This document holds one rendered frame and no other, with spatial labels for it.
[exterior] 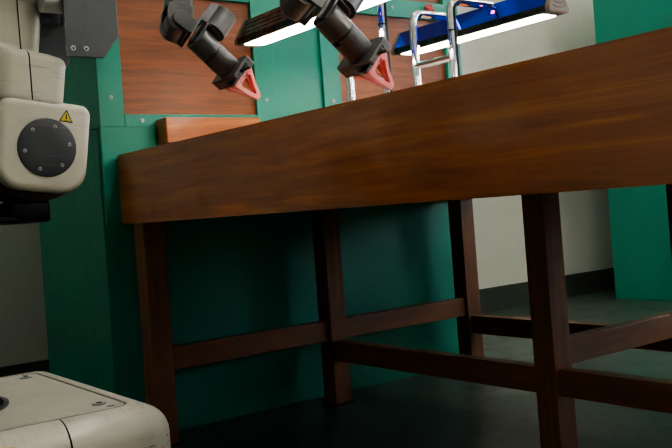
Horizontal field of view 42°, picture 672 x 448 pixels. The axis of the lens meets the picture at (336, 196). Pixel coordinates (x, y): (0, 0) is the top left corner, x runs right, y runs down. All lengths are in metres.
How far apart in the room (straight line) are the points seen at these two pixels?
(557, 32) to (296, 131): 3.60
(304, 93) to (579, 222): 2.70
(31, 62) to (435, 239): 1.79
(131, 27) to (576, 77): 1.56
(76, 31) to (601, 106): 0.94
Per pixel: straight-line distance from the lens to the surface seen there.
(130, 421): 1.50
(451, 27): 2.39
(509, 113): 1.27
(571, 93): 1.20
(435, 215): 3.08
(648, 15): 4.73
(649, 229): 4.71
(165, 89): 2.51
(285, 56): 2.73
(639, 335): 2.29
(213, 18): 2.04
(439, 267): 3.09
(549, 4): 2.35
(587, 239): 5.18
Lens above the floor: 0.58
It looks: 1 degrees up
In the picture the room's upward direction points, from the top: 4 degrees counter-clockwise
